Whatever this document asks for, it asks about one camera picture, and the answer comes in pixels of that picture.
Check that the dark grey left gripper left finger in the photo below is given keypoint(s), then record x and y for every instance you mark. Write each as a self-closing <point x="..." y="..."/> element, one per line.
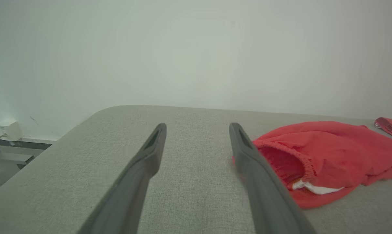
<point x="134" y="188"/>

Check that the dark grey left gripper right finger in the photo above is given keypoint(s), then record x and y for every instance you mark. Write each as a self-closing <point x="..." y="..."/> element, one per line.
<point x="264" y="195"/>

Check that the red white-striped shorts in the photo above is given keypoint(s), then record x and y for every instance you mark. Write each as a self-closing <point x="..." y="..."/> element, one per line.
<point x="329" y="146"/>

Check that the grey skirting ledge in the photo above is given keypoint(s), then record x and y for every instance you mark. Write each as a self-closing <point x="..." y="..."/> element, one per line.
<point x="23" y="143"/>

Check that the small white wall box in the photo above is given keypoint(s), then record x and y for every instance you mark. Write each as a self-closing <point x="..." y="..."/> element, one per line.
<point x="10" y="130"/>

